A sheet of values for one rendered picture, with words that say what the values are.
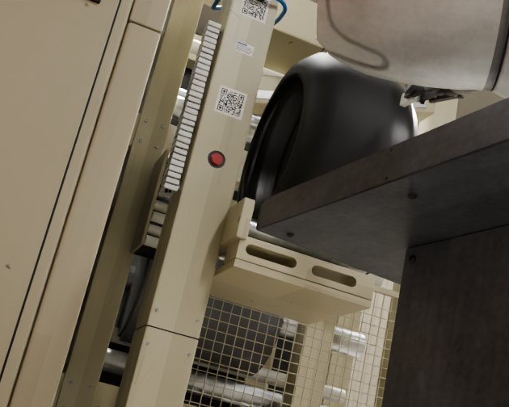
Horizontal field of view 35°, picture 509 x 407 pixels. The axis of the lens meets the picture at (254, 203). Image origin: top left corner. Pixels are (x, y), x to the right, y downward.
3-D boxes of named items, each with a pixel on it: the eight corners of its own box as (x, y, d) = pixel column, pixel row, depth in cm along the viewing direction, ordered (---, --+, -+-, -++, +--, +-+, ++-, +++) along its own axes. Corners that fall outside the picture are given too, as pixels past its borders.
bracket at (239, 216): (235, 236, 181) (245, 196, 185) (187, 266, 218) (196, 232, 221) (249, 240, 182) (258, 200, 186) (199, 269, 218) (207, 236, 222)
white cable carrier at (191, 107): (163, 186, 191) (208, 19, 207) (158, 192, 196) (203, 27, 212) (181, 192, 193) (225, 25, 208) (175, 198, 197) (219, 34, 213)
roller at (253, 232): (236, 231, 192) (240, 236, 187) (242, 213, 191) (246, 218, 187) (363, 272, 201) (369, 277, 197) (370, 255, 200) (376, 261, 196)
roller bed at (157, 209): (140, 243, 225) (166, 148, 235) (129, 253, 239) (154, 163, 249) (205, 262, 231) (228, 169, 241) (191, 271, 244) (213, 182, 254)
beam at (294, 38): (256, 20, 241) (267, -21, 246) (229, 55, 264) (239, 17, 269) (428, 90, 258) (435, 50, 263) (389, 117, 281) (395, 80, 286)
